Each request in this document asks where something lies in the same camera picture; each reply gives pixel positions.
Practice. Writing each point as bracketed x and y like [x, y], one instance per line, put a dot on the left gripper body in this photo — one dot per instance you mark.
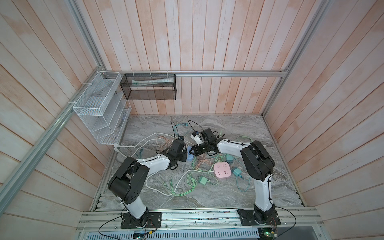
[182, 156]

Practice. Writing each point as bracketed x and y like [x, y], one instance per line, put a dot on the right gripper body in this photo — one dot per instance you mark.
[200, 149]

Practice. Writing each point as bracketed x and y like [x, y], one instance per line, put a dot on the teal charger plug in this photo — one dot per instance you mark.
[229, 159]
[237, 172]

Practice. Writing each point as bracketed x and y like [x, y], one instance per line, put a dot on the pink power strip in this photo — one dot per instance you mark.
[222, 170]

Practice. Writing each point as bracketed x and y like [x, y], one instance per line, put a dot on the green charger plug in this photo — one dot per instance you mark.
[203, 180]

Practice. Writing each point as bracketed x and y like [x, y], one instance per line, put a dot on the blue power strip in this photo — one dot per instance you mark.
[190, 157]

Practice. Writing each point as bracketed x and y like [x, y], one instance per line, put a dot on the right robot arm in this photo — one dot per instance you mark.
[258, 162]

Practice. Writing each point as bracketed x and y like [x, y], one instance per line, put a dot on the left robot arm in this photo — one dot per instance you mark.
[129, 179]

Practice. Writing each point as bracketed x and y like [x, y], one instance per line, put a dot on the black mesh basket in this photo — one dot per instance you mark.
[149, 87]

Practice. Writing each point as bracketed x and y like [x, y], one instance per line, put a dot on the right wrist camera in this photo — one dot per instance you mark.
[197, 137]

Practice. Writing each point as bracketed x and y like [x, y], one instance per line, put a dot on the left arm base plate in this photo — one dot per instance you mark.
[148, 220]

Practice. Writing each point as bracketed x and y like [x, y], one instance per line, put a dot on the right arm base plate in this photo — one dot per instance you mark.
[258, 218]

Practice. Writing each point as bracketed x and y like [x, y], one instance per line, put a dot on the white wire mesh shelf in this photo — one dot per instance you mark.
[102, 108]

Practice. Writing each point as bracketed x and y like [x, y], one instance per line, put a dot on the aluminium frame rail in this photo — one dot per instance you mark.
[222, 73]

